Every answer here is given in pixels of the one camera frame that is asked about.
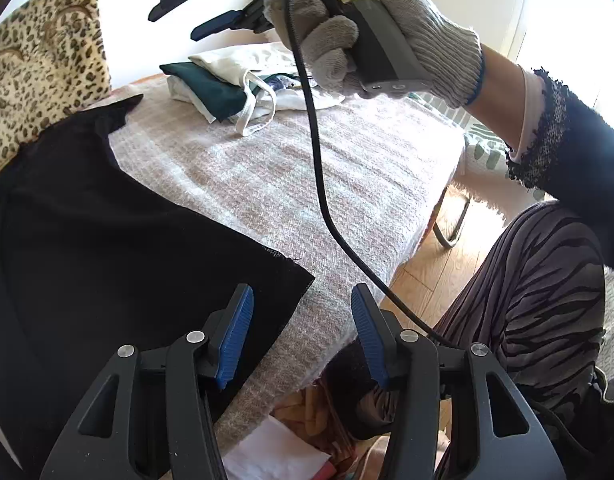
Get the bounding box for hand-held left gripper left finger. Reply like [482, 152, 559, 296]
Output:
[40, 283, 254, 480]

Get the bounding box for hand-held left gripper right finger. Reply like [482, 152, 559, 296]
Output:
[350, 283, 568, 480]

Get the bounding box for black garment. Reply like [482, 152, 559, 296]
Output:
[0, 94, 315, 480]

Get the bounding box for person's right forearm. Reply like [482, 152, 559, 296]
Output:
[464, 45, 614, 211]

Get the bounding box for person's right hand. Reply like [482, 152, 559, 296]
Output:
[263, 0, 486, 109]

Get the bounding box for cream folded cloth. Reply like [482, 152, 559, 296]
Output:
[188, 42, 300, 86]

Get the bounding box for white folded cloth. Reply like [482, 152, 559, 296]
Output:
[168, 77, 218, 123]

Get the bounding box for floral patterned fabric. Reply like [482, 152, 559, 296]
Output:
[272, 385, 355, 463]

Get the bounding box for white cloth sheet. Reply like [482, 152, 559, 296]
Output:
[222, 415, 333, 480]

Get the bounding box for metal chair leg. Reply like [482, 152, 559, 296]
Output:
[429, 185, 472, 248]

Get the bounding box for white green leaf pillow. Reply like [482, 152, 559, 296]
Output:
[412, 91, 550, 221]

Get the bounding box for leopard print cushion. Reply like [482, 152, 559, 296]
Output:
[0, 0, 113, 178]

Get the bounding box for beige checked blanket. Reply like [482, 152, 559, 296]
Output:
[94, 72, 468, 456]

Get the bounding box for person's striped pants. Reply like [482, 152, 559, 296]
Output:
[337, 200, 614, 480]

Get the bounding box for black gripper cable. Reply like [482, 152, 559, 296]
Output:
[285, 0, 458, 348]

